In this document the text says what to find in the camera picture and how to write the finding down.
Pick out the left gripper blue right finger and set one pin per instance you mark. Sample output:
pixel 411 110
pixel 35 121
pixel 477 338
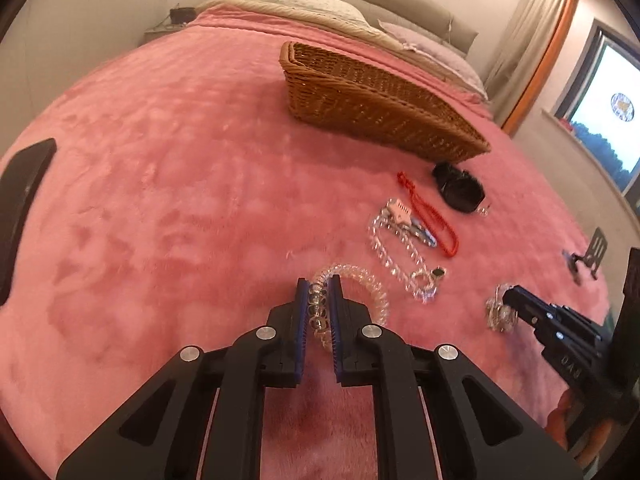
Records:
pixel 335 296

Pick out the clear crystal hair clip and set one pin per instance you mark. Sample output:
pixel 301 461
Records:
pixel 499 316

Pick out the window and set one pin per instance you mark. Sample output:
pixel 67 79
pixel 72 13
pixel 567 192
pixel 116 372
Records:
pixel 600 105

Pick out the beige curtain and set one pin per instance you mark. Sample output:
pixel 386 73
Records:
pixel 524 59

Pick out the pink pillow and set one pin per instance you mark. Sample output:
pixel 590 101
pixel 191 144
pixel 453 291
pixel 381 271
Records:
pixel 437 52

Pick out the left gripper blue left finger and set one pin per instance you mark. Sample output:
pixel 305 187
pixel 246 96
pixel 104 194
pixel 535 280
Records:
pixel 300 328

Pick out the black bracelet band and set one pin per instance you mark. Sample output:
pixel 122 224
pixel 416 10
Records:
pixel 459 189

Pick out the black camera box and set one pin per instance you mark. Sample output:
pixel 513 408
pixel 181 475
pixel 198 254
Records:
pixel 623 354

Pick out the pink bed blanket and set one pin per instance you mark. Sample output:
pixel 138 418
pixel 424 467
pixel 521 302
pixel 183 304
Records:
pixel 184 202

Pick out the bedside table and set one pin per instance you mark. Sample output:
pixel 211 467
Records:
pixel 176 20

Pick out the black smartphone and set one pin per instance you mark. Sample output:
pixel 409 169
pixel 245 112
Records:
pixel 19 184

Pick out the white pillow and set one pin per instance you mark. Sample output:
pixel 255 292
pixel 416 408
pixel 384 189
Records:
pixel 335 15

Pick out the brown wicker basket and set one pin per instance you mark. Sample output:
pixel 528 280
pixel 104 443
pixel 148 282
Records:
pixel 333 91

